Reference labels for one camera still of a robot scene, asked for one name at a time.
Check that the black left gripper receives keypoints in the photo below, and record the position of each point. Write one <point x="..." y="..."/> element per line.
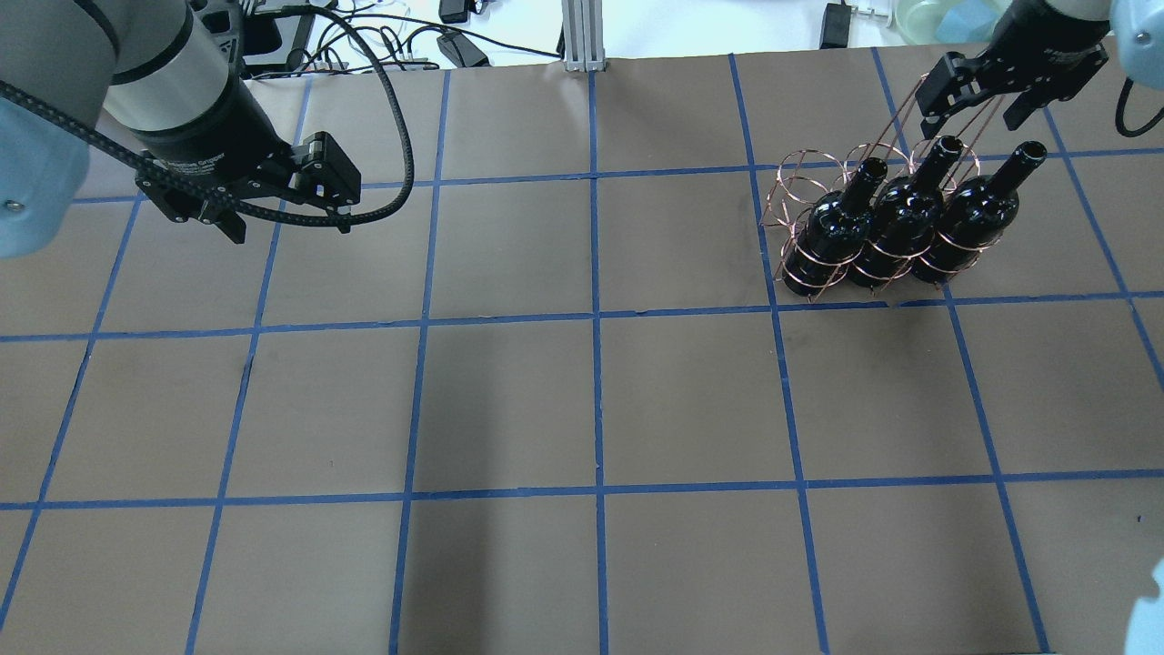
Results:
<point x="211" y="129"/>

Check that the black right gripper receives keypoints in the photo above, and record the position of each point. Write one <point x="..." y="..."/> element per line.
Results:
<point x="1039" y="43"/>

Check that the dark wine bottle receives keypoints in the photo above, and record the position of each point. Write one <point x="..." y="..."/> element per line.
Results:
<point x="904" y="216"/>
<point x="834" y="232"/>

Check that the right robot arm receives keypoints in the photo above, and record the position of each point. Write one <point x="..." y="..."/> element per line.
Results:
<point x="1071" y="26"/>

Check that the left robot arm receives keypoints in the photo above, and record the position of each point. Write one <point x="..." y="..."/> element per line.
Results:
<point x="170" y="72"/>

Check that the dark wine bottle in basket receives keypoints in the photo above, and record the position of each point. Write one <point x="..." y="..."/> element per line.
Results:
<point x="834" y="232"/>

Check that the green bowl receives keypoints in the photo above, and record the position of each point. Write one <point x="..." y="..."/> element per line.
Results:
<point x="926" y="22"/>

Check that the copper wire wine basket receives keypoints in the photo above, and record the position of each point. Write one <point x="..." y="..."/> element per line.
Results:
<point x="805" y="175"/>

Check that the aluminium frame post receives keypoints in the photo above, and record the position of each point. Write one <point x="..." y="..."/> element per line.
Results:
<point x="582" y="29"/>

